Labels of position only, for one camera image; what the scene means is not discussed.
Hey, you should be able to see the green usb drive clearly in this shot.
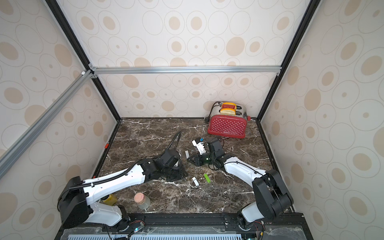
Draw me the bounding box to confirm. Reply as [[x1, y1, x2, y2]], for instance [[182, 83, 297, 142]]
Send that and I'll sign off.
[[204, 174, 211, 183]]

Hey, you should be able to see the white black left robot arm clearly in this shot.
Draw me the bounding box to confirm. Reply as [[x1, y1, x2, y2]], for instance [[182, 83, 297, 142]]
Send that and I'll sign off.
[[57, 150, 186, 232]]

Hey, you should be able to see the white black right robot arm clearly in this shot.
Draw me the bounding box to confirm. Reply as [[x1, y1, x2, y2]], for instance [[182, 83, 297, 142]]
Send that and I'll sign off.
[[187, 138, 294, 228]]

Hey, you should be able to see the red polka dot toaster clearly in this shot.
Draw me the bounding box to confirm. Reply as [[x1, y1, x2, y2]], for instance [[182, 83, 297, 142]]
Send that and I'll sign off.
[[206, 101, 251, 139]]

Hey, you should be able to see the cork stoppered glass jar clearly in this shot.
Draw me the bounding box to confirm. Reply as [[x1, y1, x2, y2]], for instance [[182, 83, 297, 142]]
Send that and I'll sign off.
[[134, 193, 151, 210]]

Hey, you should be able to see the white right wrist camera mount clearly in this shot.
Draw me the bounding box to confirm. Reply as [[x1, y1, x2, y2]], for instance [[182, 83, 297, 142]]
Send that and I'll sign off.
[[192, 138, 207, 155]]

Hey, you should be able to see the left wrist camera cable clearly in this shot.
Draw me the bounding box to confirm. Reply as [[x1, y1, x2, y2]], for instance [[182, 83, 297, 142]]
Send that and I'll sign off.
[[166, 130, 183, 152]]

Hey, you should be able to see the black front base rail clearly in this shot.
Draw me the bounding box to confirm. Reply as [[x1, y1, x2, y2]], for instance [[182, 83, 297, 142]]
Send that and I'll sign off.
[[55, 213, 313, 240]]

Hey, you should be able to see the horizontal aluminium frame bar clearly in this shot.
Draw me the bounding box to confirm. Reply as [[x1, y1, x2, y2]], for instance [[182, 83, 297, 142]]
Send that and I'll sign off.
[[92, 66, 282, 75]]

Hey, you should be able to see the diagonal aluminium frame bar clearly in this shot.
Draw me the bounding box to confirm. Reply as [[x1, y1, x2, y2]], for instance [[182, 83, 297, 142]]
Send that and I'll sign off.
[[1, 70, 92, 177]]

